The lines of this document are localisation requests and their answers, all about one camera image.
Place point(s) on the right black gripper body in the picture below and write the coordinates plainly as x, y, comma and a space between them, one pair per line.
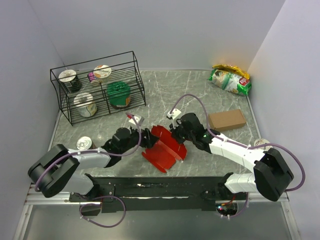
189, 136

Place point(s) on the brown cardboard box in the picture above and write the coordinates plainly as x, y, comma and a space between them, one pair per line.
227, 120

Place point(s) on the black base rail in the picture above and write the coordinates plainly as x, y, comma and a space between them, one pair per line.
163, 193

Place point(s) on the green chips bag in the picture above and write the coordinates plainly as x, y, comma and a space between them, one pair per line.
230, 82

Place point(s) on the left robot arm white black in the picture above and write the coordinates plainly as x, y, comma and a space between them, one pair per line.
55, 171

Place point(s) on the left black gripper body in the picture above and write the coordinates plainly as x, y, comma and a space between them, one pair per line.
134, 137

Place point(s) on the foil lid dark cup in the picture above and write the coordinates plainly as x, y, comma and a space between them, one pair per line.
70, 81

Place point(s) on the black wire rack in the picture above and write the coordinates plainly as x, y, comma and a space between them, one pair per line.
124, 68

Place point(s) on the metal tin can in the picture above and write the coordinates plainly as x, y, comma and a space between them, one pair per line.
85, 143

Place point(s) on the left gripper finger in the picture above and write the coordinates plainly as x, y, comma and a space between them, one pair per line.
154, 138
147, 142

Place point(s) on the green lidded jar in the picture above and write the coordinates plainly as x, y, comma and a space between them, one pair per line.
119, 94

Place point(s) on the yellow chips bag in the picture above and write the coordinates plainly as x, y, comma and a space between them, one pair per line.
232, 69

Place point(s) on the small purple white cup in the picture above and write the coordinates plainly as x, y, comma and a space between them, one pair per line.
91, 77

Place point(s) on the red paper box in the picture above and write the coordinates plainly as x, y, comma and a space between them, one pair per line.
163, 154

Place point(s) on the white yogurt cup orange label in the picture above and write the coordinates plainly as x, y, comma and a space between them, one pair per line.
102, 73

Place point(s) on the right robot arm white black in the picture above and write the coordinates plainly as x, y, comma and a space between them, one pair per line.
269, 174

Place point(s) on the white cup lower shelf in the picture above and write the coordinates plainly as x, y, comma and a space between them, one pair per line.
85, 104

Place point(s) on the aluminium frame rail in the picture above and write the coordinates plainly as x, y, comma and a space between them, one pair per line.
69, 216

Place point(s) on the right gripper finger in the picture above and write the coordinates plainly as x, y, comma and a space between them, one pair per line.
175, 132
180, 144

